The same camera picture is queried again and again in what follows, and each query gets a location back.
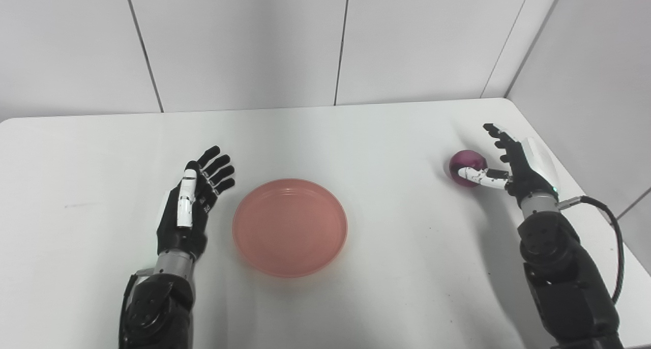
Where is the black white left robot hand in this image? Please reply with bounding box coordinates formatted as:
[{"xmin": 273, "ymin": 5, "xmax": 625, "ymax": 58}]
[{"xmin": 156, "ymin": 146, "xmax": 236, "ymax": 261}]

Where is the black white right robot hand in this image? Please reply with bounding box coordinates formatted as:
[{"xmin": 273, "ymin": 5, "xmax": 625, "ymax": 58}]
[{"xmin": 458, "ymin": 123, "xmax": 560, "ymax": 208}]

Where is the purple red onion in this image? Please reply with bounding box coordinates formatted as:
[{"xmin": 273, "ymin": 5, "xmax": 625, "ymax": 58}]
[{"xmin": 449, "ymin": 150, "xmax": 489, "ymax": 188}]

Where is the pink round plate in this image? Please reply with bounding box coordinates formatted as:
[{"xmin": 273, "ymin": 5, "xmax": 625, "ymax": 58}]
[{"xmin": 232, "ymin": 179, "xmax": 349, "ymax": 278}]

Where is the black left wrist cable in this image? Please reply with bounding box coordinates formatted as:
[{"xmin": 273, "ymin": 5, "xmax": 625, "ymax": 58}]
[{"xmin": 119, "ymin": 268, "xmax": 156, "ymax": 349}]

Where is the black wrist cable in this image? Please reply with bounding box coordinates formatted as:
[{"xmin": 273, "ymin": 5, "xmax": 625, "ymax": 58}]
[
  {"xmin": 557, "ymin": 195, "xmax": 626, "ymax": 305},
  {"xmin": 119, "ymin": 268, "xmax": 156, "ymax": 349}
]

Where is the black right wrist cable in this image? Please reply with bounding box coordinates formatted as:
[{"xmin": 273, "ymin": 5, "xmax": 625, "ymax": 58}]
[{"xmin": 557, "ymin": 195, "xmax": 626, "ymax": 305}]

